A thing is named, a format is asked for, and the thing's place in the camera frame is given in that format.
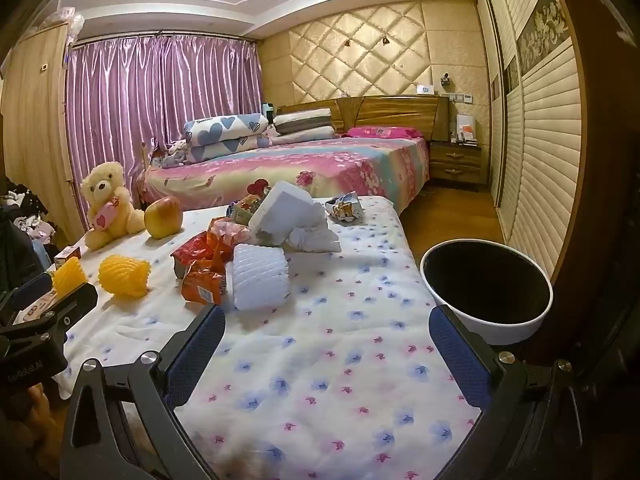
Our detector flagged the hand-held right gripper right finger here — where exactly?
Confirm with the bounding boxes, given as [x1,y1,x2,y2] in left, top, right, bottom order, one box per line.
[427,304,601,480]

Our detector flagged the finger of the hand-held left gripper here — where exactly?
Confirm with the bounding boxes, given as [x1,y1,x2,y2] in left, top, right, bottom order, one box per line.
[15,284,99,346]
[10,270,56,309]

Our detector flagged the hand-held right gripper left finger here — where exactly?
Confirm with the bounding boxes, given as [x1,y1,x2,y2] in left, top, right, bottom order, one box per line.
[60,304,228,480]

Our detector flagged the white trash bin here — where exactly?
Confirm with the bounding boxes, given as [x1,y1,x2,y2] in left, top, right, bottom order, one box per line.
[419,240,554,346]

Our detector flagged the orange snack bag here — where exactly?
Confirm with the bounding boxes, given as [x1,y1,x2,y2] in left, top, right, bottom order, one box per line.
[181,256,232,306]

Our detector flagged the green box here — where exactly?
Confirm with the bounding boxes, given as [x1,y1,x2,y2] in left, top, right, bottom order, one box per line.
[227,195,266,226]

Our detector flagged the white styrofoam block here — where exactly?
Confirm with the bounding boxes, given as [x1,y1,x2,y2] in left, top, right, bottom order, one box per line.
[248,181,323,247]

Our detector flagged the yellow foam fruit net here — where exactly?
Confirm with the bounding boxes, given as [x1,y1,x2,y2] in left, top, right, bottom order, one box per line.
[98,255,151,297]
[51,256,86,293]

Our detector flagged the pile of clothes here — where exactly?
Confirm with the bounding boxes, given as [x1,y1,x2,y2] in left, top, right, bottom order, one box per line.
[0,185,56,281]

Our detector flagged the white foam fruit net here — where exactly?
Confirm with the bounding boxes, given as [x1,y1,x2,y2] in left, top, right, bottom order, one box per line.
[231,243,292,311]

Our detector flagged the red snack bag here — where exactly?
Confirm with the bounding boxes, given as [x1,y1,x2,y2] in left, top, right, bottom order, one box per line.
[171,234,221,278]

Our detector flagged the translucent red white bag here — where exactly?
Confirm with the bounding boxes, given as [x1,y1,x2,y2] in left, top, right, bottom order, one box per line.
[207,217,251,252]

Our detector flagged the cream teddy bear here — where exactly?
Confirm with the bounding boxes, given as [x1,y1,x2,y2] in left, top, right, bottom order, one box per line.
[80,161,147,251]

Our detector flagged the white floral blanket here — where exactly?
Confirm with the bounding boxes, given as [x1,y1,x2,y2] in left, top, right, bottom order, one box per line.
[12,195,493,480]

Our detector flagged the yellow red apple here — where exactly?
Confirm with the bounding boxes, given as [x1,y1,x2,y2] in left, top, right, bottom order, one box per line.
[144,196,184,240]

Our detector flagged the light wooden wardrobe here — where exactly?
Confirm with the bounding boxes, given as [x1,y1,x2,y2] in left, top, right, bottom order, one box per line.
[0,22,83,241]

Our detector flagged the white crumpled tissue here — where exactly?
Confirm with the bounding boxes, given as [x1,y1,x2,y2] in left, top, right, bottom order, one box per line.
[285,200,342,254]

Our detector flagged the clear wrapped snack pack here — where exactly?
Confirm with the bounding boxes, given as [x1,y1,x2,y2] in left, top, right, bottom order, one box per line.
[324,192,362,223]

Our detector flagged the wooden nightstand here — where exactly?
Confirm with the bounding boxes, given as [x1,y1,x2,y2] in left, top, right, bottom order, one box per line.
[430,140,487,188]

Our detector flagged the dark wooden door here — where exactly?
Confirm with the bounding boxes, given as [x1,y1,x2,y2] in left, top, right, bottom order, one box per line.
[542,0,640,361]

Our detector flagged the cream sliding wardrobe doors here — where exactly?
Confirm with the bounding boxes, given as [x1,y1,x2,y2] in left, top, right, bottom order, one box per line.
[472,0,588,281]

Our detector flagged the bed with pink floral sheet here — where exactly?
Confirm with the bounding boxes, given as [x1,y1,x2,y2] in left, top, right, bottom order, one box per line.
[136,135,431,211]

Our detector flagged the white orange box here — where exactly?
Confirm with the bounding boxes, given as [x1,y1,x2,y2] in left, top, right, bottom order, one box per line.
[455,112,478,146]

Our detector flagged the pink pillow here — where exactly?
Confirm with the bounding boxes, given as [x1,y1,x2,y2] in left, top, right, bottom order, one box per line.
[346,125,425,140]

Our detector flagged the striped pillow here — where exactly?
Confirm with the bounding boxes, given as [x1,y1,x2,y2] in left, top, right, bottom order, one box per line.
[272,108,335,135]

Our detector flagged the wooden headboard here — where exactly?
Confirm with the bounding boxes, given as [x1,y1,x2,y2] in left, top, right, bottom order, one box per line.
[276,94,450,142]

